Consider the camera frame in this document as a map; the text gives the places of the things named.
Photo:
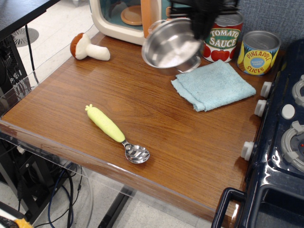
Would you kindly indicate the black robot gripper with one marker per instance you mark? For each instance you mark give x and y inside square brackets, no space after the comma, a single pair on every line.
[202,9]

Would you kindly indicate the round stainless steel pot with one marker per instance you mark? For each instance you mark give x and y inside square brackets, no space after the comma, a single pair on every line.
[171,47]

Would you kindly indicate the light blue folded cloth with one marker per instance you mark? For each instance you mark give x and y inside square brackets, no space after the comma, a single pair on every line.
[212,86]

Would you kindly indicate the tomato sauce can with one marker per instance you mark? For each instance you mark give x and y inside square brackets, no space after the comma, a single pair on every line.
[223,38]

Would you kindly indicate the pineapple slices can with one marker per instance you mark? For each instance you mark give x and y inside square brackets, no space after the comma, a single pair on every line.
[258,52]

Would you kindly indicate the teal toy microwave oven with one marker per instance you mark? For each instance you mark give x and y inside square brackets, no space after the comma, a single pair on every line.
[129,20]

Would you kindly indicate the white stove knob rear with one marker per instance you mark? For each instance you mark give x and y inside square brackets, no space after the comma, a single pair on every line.
[265,90]

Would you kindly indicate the white stove knob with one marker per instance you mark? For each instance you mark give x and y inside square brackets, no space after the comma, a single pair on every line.
[260,107]
[265,90]
[247,150]

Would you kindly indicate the white stove knob middle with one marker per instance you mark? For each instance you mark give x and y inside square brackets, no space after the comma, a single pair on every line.
[260,107]

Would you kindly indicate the plush toy mushroom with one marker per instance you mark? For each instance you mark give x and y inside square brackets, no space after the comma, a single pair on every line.
[81,47]

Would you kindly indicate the white stove knob front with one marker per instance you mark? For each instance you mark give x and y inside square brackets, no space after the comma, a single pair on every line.
[247,150]

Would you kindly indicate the dark blue toy stove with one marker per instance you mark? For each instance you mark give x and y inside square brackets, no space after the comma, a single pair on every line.
[274,193]

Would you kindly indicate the black side desk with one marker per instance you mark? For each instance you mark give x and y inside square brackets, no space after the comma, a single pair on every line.
[14,14]

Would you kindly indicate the spoon with yellow-green handle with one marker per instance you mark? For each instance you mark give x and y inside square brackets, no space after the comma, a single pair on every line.
[134,153]

